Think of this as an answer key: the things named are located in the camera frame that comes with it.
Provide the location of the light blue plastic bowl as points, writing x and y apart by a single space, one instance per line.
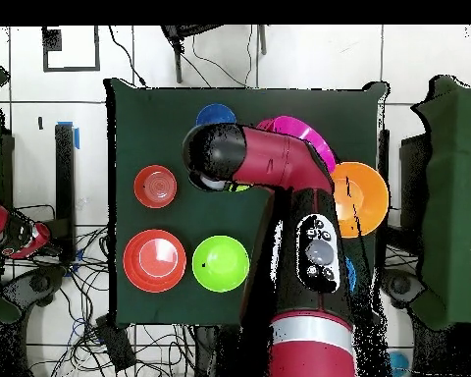
351 275

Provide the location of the wide red-orange plastic bowl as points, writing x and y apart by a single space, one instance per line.
154 260

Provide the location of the black square floor frame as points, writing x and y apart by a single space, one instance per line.
52 39

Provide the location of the black power brick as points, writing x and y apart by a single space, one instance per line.
115 345

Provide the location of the small dark blue bowl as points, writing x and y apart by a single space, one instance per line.
215 114

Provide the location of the blue tape strip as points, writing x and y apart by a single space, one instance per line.
76 138

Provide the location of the small red-orange plastic bowl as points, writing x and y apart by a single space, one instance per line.
155 186

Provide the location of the lime green plastic bowl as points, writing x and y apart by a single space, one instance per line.
220 271

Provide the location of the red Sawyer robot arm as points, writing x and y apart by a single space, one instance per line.
290 165

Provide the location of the large pink plastic bowl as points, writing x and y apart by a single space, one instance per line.
310 135

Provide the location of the light blue round floor object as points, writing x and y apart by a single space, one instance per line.
400 363

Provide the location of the large orange plastic bowl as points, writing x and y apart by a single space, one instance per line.
371 200

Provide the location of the long black bar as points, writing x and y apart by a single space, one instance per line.
64 196

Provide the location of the dark grey floor equipment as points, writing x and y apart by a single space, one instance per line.
400 286

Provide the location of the lime green plastic cup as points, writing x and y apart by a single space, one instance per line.
239 188

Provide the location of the small black floor marker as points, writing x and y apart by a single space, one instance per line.
40 123

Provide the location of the black round floor stand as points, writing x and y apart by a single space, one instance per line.
35 282

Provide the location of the black camera tripod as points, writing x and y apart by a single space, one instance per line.
178 66

